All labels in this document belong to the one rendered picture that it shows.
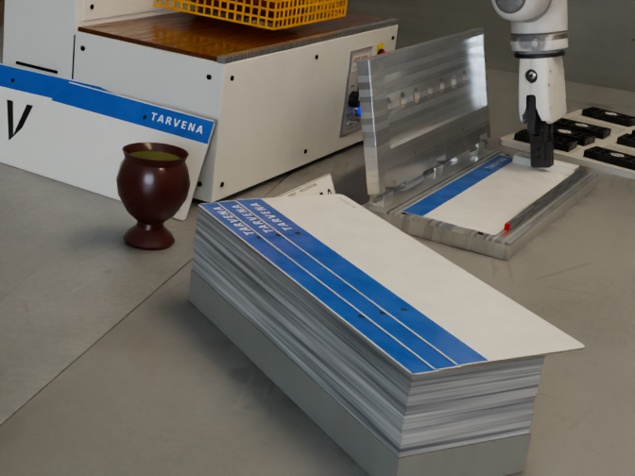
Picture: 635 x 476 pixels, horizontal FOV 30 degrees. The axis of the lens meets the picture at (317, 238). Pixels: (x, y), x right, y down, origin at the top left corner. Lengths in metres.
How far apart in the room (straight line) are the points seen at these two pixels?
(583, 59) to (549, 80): 2.14
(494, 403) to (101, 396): 0.33
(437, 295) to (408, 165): 0.60
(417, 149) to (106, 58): 0.44
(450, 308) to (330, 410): 0.13
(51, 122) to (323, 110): 0.41
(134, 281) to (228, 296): 0.16
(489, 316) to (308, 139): 0.78
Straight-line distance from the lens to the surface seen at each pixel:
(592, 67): 3.94
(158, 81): 1.54
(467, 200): 1.64
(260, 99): 1.58
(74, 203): 1.52
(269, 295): 1.08
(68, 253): 1.35
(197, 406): 1.03
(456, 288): 1.06
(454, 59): 1.82
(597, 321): 1.35
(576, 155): 2.04
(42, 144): 1.63
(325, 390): 1.01
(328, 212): 1.22
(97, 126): 1.58
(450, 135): 1.76
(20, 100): 1.66
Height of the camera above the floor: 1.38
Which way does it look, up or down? 19 degrees down
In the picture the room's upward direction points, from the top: 7 degrees clockwise
